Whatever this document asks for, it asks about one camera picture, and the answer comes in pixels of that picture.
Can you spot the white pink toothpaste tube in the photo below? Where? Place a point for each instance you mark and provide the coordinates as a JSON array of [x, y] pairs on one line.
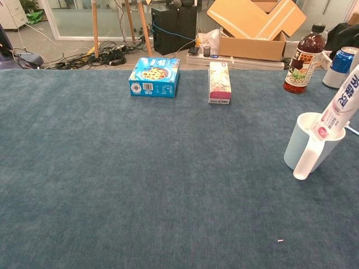
[[340, 106]]

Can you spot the light blue toothbrush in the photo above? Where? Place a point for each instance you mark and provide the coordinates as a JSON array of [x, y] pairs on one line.
[[353, 130]]

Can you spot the blue cookie box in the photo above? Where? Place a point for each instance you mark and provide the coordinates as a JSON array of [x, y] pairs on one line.
[[154, 75]]

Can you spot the floral white and pink box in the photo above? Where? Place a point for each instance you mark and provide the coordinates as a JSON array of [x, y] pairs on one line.
[[220, 81]]

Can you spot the open cardboard box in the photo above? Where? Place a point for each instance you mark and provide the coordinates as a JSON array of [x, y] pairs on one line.
[[252, 49]]

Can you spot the blue table mat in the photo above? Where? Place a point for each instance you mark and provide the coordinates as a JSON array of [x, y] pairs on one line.
[[112, 168]]

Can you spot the black phone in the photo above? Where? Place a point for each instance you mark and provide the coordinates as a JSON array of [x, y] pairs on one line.
[[193, 50]]

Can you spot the black computer tower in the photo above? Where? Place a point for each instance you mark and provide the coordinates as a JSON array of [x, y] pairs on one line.
[[174, 33]]

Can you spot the white plastic bag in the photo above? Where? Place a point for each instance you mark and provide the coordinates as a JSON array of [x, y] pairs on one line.
[[209, 37]]

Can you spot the wooden easel leg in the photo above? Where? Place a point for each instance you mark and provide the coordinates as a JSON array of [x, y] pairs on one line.
[[130, 22], [145, 30], [95, 30]]

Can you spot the dark tea bottle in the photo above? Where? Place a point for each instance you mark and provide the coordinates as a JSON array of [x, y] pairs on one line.
[[303, 64]]

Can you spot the white plastic object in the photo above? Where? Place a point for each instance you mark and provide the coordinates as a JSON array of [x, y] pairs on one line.
[[325, 60]]

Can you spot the dark blue machine base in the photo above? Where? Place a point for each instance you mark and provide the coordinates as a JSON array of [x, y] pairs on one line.
[[31, 59]]

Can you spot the blue white drink can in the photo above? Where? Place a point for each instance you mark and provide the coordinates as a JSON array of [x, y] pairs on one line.
[[338, 67]]

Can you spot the green bag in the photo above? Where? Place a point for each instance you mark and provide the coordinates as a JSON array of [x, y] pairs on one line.
[[35, 17]]

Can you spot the black cloth cover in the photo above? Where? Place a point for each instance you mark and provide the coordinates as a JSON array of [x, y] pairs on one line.
[[342, 33]]

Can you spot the green potted plant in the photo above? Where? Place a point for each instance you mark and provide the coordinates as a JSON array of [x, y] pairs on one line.
[[29, 5]]

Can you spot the white cabinet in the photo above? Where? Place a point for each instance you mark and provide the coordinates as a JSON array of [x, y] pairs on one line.
[[11, 14]]

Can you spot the aluminium rail bundle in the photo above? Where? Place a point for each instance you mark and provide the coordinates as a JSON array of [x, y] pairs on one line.
[[252, 64]]

